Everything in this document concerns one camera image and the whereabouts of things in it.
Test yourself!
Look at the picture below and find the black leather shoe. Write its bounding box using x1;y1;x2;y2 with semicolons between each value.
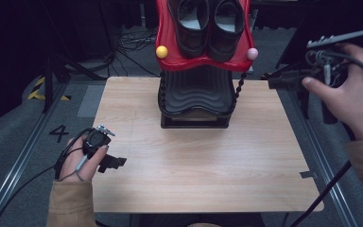
208;0;246;63
168;0;211;60

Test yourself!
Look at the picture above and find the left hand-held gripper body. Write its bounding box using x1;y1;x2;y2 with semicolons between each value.
83;124;116;159

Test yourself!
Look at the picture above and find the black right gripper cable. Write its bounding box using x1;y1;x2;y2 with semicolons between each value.
291;50;363;227

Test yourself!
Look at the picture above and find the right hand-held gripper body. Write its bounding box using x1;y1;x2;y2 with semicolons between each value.
305;24;363;89

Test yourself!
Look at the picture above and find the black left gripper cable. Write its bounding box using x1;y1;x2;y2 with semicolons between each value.
0;127;93;227

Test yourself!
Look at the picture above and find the red and black shoe rack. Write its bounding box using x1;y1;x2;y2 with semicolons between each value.
155;0;259;130

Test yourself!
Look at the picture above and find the person's left hand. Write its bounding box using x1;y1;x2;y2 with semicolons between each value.
58;135;110;183

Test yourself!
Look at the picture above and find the metal floor rail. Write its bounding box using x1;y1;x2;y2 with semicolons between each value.
0;81;68;227
285;84;358;227

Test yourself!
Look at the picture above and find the grey lanyard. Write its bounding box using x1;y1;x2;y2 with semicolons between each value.
58;154;89;183

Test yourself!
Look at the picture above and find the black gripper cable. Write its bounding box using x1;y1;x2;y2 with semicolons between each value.
291;50;363;227
0;127;93;227

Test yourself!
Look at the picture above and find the tangle of floor cables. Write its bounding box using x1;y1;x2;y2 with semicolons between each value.
107;26;159;79

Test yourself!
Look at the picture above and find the grey tape piece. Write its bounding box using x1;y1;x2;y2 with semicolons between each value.
299;170;319;180

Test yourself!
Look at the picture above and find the person's right hand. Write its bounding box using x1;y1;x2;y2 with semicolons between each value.
302;42;363;141

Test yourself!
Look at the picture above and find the black tripod stand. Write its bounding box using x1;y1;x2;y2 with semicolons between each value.
261;60;313;120
42;53;108;114

